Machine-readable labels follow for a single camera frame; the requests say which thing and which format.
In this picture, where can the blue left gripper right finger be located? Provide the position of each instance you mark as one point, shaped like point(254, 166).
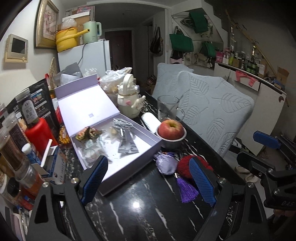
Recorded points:
point(204, 185)

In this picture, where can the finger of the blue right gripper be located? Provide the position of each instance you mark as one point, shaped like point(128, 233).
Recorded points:
point(266, 140)

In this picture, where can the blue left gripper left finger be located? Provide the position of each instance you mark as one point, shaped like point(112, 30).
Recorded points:
point(91, 179)

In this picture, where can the red fuzzy sock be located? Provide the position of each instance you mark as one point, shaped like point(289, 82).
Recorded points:
point(183, 165)

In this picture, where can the lavender satin pouch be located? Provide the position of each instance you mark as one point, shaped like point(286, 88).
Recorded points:
point(165, 163)

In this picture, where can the white plastic packet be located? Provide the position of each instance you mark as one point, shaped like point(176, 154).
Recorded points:
point(92, 149)

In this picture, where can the blue white carton box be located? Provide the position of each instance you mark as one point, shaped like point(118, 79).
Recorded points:
point(54, 166)

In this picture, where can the grey metal bowl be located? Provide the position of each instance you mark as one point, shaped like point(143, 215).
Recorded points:
point(171, 144)

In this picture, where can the leaf-pattern grey cushion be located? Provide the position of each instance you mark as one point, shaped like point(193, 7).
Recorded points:
point(211, 106)

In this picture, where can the silver foil sachet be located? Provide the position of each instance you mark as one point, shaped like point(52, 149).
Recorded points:
point(127, 145)

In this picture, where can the lavender gift box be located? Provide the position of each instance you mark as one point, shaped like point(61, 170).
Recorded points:
point(83, 103)

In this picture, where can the red apple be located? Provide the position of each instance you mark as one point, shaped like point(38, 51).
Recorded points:
point(171, 129)

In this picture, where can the red plastic container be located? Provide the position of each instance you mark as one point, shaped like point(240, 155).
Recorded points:
point(39, 135)

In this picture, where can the white tissue roll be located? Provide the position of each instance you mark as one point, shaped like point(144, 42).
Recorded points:
point(151, 122)

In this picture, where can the clear glass mug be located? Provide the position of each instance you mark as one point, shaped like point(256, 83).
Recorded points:
point(168, 108)

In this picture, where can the cream Cinnamoroll water bottle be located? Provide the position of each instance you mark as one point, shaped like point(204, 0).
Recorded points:
point(128, 99)

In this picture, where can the dark sauce bottle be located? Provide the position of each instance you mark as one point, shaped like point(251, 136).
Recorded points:
point(27, 109)

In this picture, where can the black snack bag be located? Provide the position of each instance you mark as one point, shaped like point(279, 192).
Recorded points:
point(43, 106)

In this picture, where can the clear plastic bag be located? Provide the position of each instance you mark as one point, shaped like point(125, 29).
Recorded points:
point(112, 79)

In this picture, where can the woven straw fan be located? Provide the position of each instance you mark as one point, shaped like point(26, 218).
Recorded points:
point(52, 72)

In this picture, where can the green tote bag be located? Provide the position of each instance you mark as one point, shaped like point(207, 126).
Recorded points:
point(180, 42)

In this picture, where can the white refrigerator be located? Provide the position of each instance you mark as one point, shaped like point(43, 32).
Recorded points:
point(90, 56)

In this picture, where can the yellow pot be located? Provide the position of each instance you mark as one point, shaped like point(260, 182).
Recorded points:
point(68, 38)

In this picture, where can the green electric kettle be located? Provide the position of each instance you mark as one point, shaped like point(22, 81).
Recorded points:
point(95, 31)

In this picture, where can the framed picture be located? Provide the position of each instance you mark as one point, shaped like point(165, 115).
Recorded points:
point(46, 25)

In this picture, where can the wall intercom panel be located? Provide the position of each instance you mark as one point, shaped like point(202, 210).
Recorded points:
point(16, 50)

